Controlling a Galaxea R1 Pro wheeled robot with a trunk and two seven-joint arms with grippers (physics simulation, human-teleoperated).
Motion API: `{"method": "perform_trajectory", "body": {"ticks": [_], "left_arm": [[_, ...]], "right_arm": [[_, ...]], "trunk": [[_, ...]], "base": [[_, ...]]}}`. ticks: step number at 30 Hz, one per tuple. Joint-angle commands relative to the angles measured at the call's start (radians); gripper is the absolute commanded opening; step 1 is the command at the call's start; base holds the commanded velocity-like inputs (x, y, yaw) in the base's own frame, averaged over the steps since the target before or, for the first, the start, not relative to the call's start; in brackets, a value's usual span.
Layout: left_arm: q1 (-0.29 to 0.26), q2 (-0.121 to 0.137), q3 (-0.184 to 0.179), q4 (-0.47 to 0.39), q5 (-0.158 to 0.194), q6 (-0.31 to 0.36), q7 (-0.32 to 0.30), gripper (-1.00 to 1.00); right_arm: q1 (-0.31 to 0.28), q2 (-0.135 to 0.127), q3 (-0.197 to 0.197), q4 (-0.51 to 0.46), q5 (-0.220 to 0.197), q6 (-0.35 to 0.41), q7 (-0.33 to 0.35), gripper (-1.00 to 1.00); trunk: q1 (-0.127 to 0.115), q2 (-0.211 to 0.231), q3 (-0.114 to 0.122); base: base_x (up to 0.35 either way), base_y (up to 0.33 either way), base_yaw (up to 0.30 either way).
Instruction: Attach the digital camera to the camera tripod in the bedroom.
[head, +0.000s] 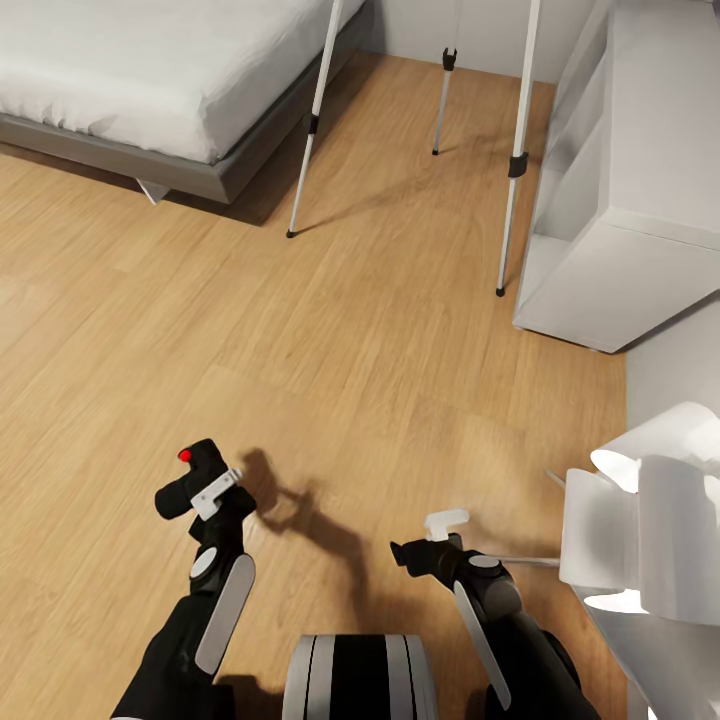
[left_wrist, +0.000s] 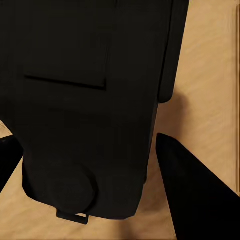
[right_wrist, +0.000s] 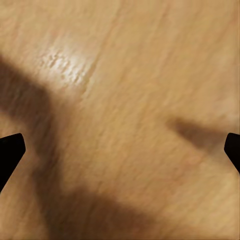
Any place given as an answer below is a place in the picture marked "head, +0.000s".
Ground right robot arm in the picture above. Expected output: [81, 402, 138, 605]
[390, 507, 602, 720]

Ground camera tripod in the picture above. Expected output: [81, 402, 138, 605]
[286, 0, 544, 297]

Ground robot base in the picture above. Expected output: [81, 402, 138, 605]
[199, 685, 508, 720]

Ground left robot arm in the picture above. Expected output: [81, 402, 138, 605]
[110, 468, 257, 720]

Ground digital camera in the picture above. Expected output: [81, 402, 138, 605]
[155, 439, 229, 519]

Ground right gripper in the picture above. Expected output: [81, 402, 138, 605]
[390, 532, 463, 583]

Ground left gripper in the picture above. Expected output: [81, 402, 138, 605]
[189, 486, 257, 542]

